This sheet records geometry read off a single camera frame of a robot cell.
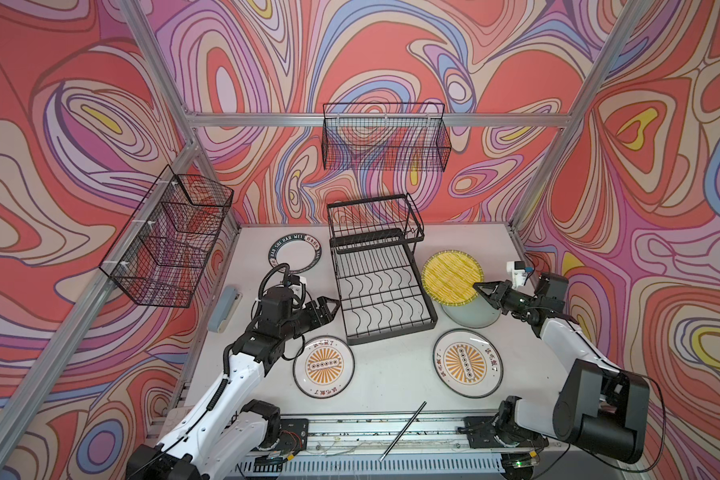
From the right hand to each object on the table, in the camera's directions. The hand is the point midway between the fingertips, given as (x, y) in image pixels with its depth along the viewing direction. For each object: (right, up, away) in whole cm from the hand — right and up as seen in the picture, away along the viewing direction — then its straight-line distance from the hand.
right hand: (475, 290), depth 84 cm
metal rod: (-22, -34, -9) cm, 42 cm away
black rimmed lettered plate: (-57, +12, +29) cm, 65 cm away
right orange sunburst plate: (-2, -21, +1) cm, 21 cm away
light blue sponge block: (-75, -7, +7) cm, 76 cm away
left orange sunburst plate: (-43, -22, 0) cm, 48 cm away
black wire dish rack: (-25, 0, +15) cm, 29 cm away
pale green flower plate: (+5, -9, +10) cm, 14 cm away
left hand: (-39, -3, -6) cm, 40 cm away
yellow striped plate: (-6, +4, +3) cm, 8 cm away
